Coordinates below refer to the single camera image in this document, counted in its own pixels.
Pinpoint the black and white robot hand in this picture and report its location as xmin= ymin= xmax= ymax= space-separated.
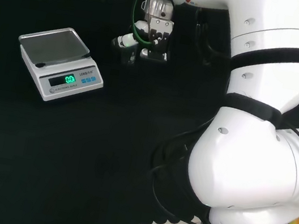
xmin=107 ymin=0 xmax=181 ymax=73

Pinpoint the small clear glass beaker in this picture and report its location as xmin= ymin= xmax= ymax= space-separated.
xmin=116 ymin=42 xmax=139 ymax=67

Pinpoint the white electronic balance, steel pan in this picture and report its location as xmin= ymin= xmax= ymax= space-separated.
xmin=8 ymin=19 xmax=113 ymax=111

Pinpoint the black bench cloth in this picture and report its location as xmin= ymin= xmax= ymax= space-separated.
xmin=0 ymin=0 xmax=299 ymax=224

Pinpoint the black cable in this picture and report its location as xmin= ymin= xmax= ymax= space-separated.
xmin=186 ymin=6 xmax=240 ymax=72
xmin=140 ymin=106 xmax=224 ymax=224

